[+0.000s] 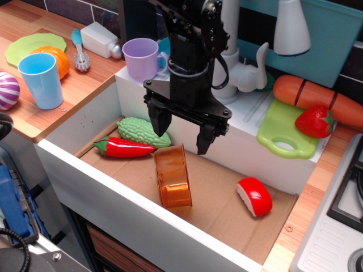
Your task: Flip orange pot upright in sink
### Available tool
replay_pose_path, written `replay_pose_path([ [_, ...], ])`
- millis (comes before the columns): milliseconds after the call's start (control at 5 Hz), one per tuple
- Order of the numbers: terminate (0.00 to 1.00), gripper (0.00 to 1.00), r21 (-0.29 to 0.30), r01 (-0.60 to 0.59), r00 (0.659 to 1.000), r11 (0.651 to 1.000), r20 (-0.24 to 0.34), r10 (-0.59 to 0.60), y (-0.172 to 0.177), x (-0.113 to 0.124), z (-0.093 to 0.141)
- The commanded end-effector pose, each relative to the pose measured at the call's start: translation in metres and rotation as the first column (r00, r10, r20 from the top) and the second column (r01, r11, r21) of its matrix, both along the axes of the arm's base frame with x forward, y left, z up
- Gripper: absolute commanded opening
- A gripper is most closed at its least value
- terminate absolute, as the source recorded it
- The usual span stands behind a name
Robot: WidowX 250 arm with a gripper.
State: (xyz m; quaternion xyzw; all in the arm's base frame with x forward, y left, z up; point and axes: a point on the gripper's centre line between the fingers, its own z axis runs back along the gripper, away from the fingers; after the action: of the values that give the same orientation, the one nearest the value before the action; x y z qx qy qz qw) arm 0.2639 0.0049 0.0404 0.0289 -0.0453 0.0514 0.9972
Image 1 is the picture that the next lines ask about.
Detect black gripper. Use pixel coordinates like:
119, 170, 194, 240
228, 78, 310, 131
143, 61, 231, 155

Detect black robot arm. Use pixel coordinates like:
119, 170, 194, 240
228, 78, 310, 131
143, 1, 231, 155

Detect blue plastic case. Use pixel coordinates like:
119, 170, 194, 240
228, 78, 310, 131
1, 165, 39, 244

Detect orange translucent pot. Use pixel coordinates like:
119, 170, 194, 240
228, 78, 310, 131
154, 145, 192, 208

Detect green toy cutting board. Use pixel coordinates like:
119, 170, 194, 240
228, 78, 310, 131
256, 98, 319, 159

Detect orange toy pumpkin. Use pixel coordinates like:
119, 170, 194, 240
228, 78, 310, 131
31, 45, 70, 80

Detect white toy faucet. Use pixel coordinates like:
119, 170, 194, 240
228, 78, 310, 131
212, 0, 269, 105

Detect blue plastic item behind mug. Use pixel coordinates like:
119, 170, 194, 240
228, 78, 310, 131
158, 38, 171, 56

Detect orange toy carrot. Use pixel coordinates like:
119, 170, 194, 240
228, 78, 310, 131
273, 75, 362, 129

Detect red toy chili pepper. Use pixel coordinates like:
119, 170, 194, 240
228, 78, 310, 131
93, 137, 155, 158

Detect white salt shaker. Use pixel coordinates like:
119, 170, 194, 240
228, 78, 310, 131
81, 22, 123, 60

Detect green plastic plate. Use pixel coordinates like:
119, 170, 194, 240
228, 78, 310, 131
5, 33, 67, 67

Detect light blue plastic cup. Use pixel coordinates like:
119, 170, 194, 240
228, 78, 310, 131
18, 53, 64, 110

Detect purple plastic mug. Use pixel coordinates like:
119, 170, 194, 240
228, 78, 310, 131
122, 38, 168, 82

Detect purple striped toy ball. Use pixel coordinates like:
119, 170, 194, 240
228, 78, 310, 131
1, 71, 20, 111

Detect red toy strawberry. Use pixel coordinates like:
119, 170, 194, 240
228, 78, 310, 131
294, 105, 334, 138

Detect black coiled cable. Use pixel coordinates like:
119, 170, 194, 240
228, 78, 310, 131
0, 227, 31, 272

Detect white lamp shade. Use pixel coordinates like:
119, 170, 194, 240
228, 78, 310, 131
273, 0, 311, 56

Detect red toy apple half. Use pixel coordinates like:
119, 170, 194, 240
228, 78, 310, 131
237, 177, 273, 217

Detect toy stove top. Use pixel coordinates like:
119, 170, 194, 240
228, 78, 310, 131
289, 134, 362, 271

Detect teal plastic bin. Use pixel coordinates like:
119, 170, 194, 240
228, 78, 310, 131
238, 1, 362, 88

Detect brown cardboard sheet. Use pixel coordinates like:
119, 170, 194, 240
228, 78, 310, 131
74, 115, 299, 266

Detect green toy bitter gourd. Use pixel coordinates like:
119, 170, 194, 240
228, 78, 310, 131
116, 117, 171, 149

